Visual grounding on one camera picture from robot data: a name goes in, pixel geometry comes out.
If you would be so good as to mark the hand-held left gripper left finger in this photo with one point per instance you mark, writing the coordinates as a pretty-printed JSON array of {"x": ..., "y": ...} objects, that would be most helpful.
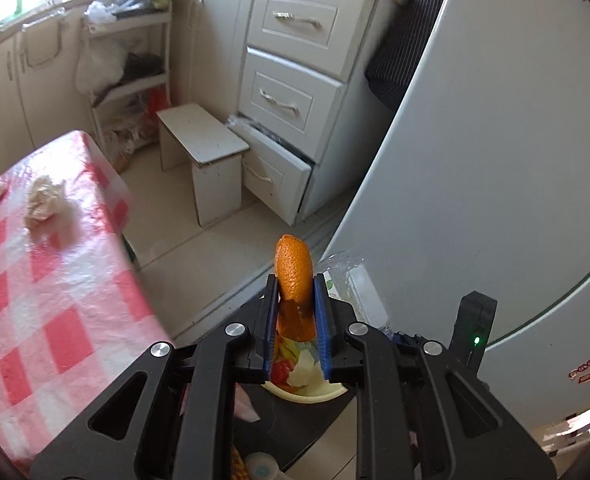
[{"x": 271, "y": 325}]

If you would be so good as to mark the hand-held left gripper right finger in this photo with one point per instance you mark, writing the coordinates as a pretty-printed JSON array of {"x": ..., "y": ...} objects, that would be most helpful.
[{"x": 322, "y": 325}]

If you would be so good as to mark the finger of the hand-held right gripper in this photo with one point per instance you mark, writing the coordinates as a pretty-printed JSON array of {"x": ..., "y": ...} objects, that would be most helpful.
[{"x": 405, "y": 338}]

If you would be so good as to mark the orange peel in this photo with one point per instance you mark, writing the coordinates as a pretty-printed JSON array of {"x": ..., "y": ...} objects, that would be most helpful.
[{"x": 292, "y": 270}]

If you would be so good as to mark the black trash bag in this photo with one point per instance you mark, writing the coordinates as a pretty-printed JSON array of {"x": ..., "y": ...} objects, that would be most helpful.
[{"x": 305, "y": 425}]

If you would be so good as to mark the yellow bowl of scraps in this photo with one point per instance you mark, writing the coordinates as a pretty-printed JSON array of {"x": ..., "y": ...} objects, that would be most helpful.
[{"x": 300, "y": 370}]

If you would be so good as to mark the white round container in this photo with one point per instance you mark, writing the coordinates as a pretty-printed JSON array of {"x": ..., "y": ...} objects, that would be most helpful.
[{"x": 262, "y": 466}]

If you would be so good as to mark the white fridge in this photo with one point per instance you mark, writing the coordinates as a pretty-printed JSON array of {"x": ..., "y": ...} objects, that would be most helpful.
[{"x": 475, "y": 160}]

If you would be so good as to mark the white stool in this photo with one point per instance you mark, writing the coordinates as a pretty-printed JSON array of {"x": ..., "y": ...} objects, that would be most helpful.
[{"x": 200, "y": 135}]

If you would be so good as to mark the pink checkered tablecloth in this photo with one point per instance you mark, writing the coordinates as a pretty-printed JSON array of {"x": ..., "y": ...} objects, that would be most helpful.
[{"x": 50, "y": 285}]

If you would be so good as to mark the white drawer cabinet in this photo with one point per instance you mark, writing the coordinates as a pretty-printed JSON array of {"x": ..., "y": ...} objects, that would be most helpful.
[{"x": 295, "y": 100}]

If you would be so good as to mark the red plastic bag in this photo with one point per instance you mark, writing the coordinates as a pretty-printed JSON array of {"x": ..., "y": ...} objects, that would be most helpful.
[{"x": 156, "y": 104}]

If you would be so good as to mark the large crumpled paper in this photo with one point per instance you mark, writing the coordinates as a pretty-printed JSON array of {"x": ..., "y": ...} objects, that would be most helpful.
[{"x": 45, "y": 202}]

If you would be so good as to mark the white storage rack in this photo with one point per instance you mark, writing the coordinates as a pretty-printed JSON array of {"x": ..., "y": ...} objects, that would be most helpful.
[{"x": 130, "y": 85}]

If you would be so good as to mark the dark striped cloth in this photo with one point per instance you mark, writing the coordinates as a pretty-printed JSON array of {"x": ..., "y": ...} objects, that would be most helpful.
[{"x": 407, "y": 40}]

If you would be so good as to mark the white plastic bag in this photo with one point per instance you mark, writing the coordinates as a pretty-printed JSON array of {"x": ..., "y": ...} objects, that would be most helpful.
[{"x": 97, "y": 65}]

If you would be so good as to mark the cream kitchen cabinets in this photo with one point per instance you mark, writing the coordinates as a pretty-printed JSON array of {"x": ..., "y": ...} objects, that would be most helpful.
[{"x": 5, "y": 95}]

